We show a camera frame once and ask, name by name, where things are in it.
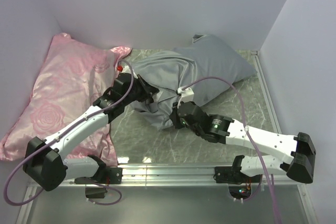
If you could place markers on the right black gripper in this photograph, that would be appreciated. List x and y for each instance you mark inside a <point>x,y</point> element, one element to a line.
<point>174,117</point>

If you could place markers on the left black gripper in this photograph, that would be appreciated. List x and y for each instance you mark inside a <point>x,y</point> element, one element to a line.
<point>148,90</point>

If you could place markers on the grey satin pillowcase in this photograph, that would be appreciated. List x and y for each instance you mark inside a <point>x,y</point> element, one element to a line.
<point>208,65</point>

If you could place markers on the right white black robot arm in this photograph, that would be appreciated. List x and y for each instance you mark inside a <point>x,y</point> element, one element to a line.
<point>291,155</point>

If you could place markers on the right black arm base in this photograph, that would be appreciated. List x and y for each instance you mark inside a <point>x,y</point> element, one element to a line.
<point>241,187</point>

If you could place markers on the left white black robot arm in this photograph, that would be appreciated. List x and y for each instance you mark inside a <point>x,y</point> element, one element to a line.
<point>48,164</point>

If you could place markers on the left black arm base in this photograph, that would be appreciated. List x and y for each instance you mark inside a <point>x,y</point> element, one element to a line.
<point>99,185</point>

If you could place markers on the pink satin rose pillow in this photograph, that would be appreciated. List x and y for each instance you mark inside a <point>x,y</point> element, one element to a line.
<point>72,77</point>

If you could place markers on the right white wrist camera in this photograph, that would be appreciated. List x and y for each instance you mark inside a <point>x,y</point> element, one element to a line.
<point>185,95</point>

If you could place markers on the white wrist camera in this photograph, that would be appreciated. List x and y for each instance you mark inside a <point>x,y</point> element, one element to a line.
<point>123,68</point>
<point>185,95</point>

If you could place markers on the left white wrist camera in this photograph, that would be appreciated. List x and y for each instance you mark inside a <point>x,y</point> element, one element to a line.
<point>123,68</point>

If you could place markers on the aluminium mounting rail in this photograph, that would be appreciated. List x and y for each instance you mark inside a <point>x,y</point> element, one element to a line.
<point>179,193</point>

